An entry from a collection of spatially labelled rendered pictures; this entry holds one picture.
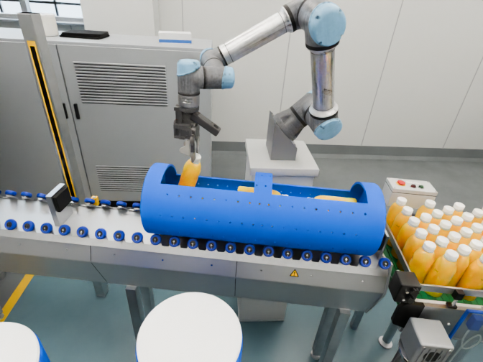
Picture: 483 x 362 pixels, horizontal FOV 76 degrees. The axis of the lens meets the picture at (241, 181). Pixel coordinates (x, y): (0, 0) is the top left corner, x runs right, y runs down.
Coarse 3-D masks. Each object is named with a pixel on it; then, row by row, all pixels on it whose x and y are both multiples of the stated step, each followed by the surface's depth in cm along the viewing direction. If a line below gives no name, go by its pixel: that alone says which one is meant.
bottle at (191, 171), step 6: (186, 162) 122; (192, 162) 120; (198, 162) 121; (186, 168) 121; (192, 168) 120; (198, 168) 122; (186, 174) 122; (192, 174) 122; (198, 174) 124; (180, 180) 126; (186, 180) 124; (192, 180) 124; (192, 186) 127
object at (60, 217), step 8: (64, 184) 132; (56, 192) 127; (64, 192) 130; (48, 200) 125; (56, 200) 125; (64, 200) 130; (56, 208) 128; (64, 208) 133; (56, 216) 129; (64, 216) 134; (56, 224) 131
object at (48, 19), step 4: (44, 16) 222; (48, 16) 224; (52, 16) 227; (44, 20) 224; (48, 20) 225; (52, 20) 228; (44, 24) 225; (48, 24) 226; (52, 24) 229; (56, 24) 233; (44, 28) 226; (48, 28) 227; (52, 28) 229; (56, 28) 233; (48, 32) 228; (52, 32) 230; (56, 32) 233; (48, 36) 230; (52, 36) 232
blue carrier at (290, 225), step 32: (160, 192) 112; (192, 192) 112; (224, 192) 111; (256, 192) 111; (288, 192) 135; (320, 192) 134; (352, 192) 132; (160, 224) 114; (192, 224) 113; (224, 224) 112; (256, 224) 111; (288, 224) 110; (320, 224) 109; (352, 224) 109; (384, 224) 108
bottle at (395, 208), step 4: (396, 200) 138; (392, 204) 138; (396, 204) 137; (392, 208) 137; (396, 208) 136; (400, 208) 135; (388, 212) 140; (392, 212) 137; (396, 212) 136; (388, 216) 140; (392, 216) 138; (388, 220) 140; (392, 220) 138; (388, 224) 140
